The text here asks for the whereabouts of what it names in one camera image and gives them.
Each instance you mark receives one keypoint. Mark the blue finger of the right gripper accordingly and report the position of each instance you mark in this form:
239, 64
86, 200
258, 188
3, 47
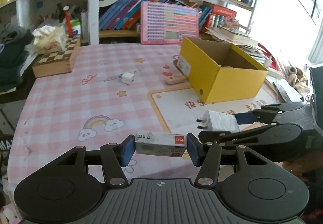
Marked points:
246, 118

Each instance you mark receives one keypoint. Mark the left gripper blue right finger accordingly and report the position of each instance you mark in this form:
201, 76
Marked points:
207, 157

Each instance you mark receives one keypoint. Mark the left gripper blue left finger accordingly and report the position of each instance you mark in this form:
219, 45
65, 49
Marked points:
115, 157

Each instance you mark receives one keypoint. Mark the white power adapter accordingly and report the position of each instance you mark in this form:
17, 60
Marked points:
218, 121

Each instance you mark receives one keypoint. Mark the pink eraser case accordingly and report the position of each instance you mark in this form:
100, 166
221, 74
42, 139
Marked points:
175, 80

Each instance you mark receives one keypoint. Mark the small white cube charger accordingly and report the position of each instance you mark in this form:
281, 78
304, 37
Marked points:
127, 78

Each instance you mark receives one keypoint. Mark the yellow cardboard box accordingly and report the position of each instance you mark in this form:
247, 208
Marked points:
220, 71

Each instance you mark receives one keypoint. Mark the pink checkered tablecloth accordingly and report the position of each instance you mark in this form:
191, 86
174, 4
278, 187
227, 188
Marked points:
91, 106

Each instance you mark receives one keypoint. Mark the brown plush toy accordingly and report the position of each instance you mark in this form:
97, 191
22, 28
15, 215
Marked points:
298, 80

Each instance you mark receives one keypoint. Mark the stack of papers and books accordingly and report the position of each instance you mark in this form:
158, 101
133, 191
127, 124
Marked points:
241, 40

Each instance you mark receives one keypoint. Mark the red book set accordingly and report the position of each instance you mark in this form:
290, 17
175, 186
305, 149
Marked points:
215, 14

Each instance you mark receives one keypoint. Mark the wooden chess box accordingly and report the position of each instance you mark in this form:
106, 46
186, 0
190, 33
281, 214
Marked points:
57, 63

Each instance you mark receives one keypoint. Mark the pink keyboard learning pad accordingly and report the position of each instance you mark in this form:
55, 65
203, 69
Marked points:
167, 24

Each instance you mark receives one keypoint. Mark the floral tissue box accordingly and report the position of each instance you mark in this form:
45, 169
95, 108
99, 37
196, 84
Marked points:
49, 39

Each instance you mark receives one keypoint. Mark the row of blue books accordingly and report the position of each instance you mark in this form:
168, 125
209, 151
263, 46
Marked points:
116, 15

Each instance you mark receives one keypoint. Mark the pile of clothes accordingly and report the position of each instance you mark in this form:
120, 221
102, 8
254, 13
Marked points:
14, 39

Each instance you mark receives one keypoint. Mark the white wall charger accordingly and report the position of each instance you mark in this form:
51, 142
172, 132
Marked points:
268, 62

